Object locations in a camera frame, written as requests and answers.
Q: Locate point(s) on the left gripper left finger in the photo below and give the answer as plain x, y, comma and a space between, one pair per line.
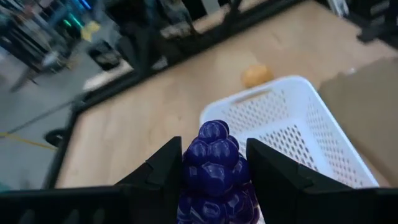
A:
161, 174

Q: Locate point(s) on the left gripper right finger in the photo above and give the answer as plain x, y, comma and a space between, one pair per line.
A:
273, 180

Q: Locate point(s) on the purple toy grape bunch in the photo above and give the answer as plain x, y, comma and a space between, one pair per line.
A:
214, 174

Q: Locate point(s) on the white perforated plastic basket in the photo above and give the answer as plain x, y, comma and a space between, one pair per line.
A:
298, 82

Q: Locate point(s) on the tan toy potato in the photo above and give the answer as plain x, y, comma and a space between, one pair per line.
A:
256, 76

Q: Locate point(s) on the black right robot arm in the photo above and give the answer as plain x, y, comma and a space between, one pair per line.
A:
143, 46

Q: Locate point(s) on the black metal table frame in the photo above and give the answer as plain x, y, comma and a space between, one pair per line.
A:
217, 36

